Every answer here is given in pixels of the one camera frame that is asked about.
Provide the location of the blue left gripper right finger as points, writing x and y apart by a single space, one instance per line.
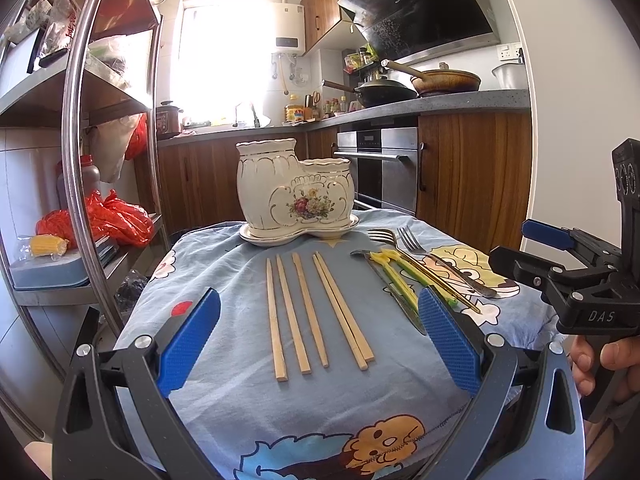
460 357

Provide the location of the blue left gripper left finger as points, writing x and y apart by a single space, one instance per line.
180 341

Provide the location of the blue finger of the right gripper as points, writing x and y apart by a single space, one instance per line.
546 234

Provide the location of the wooden chopstick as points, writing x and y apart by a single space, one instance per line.
311 313
280 371
350 338
300 349
361 340

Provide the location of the silver fork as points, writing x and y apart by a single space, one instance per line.
414 246

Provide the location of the yellow green plastic utensil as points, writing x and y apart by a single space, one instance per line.
395 266

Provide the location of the person's right hand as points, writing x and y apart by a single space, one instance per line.
622 355

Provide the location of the red plastic bag on shelf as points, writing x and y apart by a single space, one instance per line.
125 223

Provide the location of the grey countertop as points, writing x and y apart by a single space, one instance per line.
515 100

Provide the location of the metal shelf rack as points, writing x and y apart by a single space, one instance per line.
77 92

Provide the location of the metal pot right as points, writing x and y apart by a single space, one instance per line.
511 76

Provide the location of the corn cob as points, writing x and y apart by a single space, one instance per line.
47 245

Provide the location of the white floral ceramic utensil holder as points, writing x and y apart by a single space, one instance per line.
283 197

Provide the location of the stainless built-in oven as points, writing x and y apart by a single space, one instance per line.
384 166

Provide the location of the brown pan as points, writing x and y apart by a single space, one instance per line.
443 80

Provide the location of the hanging red plastic bag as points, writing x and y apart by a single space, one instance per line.
138 139

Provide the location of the hanging white plastic bag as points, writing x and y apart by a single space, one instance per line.
108 144

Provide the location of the black wok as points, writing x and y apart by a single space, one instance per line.
376 92

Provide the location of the brown rice cooker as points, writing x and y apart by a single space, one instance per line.
168 120

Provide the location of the yellow tin can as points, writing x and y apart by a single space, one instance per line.
294 114

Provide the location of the black range hood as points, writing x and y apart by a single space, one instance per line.
408 31

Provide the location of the white water heater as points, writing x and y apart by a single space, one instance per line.
288 28

